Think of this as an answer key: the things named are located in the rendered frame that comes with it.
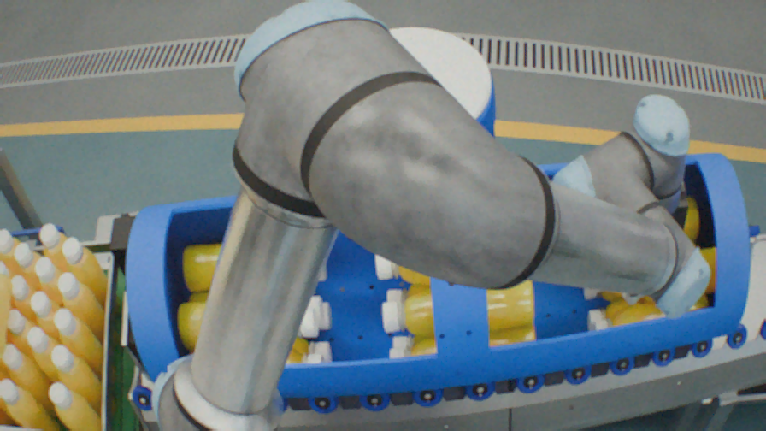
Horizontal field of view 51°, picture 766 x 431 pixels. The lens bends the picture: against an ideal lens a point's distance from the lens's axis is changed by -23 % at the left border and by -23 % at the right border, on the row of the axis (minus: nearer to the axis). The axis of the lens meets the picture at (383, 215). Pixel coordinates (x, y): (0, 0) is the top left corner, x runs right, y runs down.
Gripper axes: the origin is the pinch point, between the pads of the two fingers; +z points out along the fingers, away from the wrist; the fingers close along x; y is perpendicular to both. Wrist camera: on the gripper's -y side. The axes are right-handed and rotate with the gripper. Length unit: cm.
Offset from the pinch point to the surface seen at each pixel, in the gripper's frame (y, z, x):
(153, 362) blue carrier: -65, -3, -8
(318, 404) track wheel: -44.8, 14.8, -5.5
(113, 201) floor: -131, 112, 114
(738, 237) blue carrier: 17.7, -10.6, -1.7
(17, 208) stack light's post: -112, 17, 40
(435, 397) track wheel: -28.0, 14.9, -5.7
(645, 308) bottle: 3.2, 2.2, -3.1
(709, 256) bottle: 14.2, -3.1, 0.5
